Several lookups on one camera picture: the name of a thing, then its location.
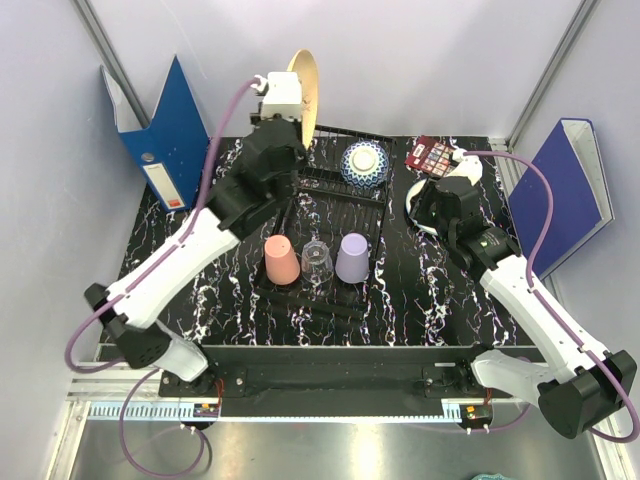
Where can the blue patterned bowl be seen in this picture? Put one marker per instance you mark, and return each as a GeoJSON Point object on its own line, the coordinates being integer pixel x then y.
{"type": "Point", "coordinates": [364, 164]}

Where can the blue binder left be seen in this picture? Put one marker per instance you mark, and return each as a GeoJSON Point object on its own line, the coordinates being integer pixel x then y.
{"type": "Point", "coordinates": [171, 150]}

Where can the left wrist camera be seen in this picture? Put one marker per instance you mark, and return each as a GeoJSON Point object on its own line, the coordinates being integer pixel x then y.
{"type": "Point", "coordinates": [281, 94]}

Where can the black wire dish rack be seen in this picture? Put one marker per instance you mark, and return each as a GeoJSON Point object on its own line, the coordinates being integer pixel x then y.
{"type": "Point", "coordinates": [327, 208]}

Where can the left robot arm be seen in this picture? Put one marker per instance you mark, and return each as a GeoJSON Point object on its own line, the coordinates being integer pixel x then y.
{"type": "Point", "coordinates": [260, 182]}

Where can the red card booklet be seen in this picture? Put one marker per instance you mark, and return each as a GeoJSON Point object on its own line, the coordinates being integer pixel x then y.
{"type": "Point", "coordinates": [432, 157]}

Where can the purple binder right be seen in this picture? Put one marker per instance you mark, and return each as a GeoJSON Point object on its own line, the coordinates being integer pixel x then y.
{"type": "Point", "coordinates": [571, 161]}

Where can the lavender cup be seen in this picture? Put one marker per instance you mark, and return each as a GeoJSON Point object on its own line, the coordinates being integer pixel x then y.
{"type": "Point", "coordinates": [352, 263]}

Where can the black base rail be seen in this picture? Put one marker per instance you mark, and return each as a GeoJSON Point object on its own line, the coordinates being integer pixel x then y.
{"type": "Point", "coordinates": [334, 383]}

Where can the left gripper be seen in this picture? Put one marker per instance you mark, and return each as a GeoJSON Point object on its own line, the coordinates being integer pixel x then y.
{"type": "Point", "coordinates": [298, 133]}

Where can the beige bird plate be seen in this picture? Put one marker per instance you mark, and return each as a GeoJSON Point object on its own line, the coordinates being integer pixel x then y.
{"type": "Point", "coordinates": [304, 65]}

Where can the white watermelon plate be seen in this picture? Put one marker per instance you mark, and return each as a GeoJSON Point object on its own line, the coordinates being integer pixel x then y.
{"type": "Point", "coordinates": [411, 201]}

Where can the teal cloth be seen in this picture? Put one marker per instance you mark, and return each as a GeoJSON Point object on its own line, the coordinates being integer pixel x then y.
{"type": "Point", "coordinates": [487, 476]}

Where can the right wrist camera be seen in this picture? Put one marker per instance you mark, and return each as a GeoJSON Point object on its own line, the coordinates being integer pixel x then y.
{"type": "Point", "coordinates": [467, 166]}

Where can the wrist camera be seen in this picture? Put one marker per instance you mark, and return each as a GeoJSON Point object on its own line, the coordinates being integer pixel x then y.
{"type": "Point", "coordinates": [467, 166]}
{"type": "Point", "coordinates": [281, 94]}

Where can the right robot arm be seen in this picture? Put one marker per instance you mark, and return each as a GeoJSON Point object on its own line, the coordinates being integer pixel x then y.
{"type": "Point", "coordinates": [581, 382]}

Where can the clear glass cup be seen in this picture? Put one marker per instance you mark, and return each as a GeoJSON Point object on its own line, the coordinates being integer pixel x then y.
{"type": "Point", "coordinates": [316, 263]}

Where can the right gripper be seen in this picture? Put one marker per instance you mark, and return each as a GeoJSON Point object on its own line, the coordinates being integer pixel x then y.
{"type": "Point", "coordinates": [426, 198]}

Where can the pink cup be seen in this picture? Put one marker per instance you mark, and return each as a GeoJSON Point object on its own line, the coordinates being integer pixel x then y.
{"type": "Point", "coordinates": [282, 265]}

